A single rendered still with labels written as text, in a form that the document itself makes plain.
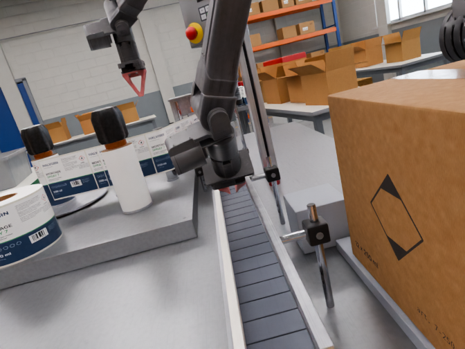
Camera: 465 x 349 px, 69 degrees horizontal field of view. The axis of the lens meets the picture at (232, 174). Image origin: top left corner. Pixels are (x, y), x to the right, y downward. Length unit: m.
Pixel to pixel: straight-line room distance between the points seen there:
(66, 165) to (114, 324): 0.73
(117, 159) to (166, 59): 7.74
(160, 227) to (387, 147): 0.59
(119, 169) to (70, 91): 7.76
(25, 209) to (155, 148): 0.44
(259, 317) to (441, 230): 0.25
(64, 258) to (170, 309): 0.38
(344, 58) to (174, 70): 6.32
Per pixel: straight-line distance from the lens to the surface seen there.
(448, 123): 0.31
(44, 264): 0.96
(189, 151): 0.61
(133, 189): 0.99
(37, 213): 0.99
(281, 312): 0.48
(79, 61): 8.71
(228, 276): 0.51
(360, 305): 0.56
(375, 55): 5.68
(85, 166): 1.26
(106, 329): 0.67
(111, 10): 1.02
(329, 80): 2.67
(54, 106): 8.78
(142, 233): 0.86
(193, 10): 1.15
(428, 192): 0.35
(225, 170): 0.67
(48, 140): 1.33
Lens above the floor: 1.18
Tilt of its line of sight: 16 degrees down
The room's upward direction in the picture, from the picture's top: 15 degrees counter-clockwise
